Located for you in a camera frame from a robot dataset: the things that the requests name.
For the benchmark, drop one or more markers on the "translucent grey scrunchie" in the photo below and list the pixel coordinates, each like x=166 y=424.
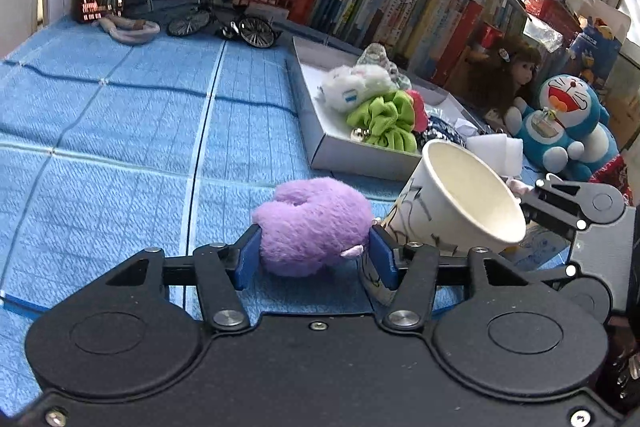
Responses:
x=382 y=62

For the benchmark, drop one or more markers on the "crumpled white tissue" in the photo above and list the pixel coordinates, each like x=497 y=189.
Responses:
x=467 y=124

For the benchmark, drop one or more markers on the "purple plush toy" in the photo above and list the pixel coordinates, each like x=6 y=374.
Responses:
x=312 y=227

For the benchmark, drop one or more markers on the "red patterned toy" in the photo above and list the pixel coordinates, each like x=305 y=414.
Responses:
x=612 y=179

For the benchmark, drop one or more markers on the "brown haired doll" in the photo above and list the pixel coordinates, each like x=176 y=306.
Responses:
x=505 y=72

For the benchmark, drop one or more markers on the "light blue tissue packet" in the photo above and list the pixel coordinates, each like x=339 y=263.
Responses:
x=537 y=244

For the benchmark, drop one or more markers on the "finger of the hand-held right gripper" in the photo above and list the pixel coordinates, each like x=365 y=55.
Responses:
x=595 y=202

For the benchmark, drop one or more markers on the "white pink small cloth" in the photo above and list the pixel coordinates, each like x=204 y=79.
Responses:
x=517 y=186

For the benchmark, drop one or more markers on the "white shallow cardboard box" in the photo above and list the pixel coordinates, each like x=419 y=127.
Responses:
x=325 y=117

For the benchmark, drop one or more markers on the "blue checked blanket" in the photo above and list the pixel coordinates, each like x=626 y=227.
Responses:
x=125 y=132

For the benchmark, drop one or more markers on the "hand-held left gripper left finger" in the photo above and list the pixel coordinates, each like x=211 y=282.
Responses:
x=247 y=259

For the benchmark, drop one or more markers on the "pink soft ball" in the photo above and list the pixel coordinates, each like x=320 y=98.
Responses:
x=419 y=107

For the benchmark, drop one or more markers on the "clear plastic bag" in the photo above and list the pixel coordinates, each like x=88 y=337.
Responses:
x=547 y=34

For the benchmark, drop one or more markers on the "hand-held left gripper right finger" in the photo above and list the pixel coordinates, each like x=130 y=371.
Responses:
x=385 y=263

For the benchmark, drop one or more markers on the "white plush toy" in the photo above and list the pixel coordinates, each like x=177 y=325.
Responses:
x=350 y=87

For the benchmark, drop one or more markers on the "blue cartoon cardboard box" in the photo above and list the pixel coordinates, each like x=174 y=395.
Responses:
x=595 y=47

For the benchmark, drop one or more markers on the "scribbled white paper cup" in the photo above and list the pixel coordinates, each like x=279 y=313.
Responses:
x=470 y=192

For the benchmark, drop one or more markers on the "white foam block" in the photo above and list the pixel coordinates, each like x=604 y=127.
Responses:
x=497 y=154

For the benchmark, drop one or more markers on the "blue robot cat plush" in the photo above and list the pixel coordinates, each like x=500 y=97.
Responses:
x=565 y=122

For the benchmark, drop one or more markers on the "small red mesh basket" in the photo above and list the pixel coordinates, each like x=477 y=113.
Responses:
x=552 y=9

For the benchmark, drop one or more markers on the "miniature black bicycle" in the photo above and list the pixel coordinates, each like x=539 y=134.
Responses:
x=225 y=24

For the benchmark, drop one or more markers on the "lime green scrunchie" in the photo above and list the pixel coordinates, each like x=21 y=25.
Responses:
x=387 y=122

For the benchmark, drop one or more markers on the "dark patterned scrunchie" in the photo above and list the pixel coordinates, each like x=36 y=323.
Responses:
x=445 y=131

